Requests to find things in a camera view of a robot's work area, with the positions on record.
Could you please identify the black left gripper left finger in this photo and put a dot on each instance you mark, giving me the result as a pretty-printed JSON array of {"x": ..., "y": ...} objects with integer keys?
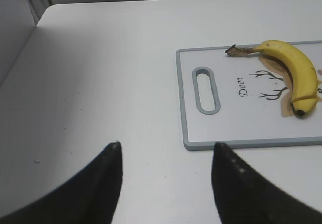
[{"x": 91, "y": 196}]

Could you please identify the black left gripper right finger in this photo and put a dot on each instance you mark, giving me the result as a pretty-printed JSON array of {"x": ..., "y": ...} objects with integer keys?
[{"x": 242, "y": 195}]

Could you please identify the yellow banana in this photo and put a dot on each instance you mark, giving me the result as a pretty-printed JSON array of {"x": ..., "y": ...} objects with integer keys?
[{"x": 304, "y": 90}]

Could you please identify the white grey-rimmed cutting board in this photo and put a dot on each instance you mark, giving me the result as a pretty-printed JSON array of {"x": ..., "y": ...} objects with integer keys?
[{"x": 241, "y": 101}]

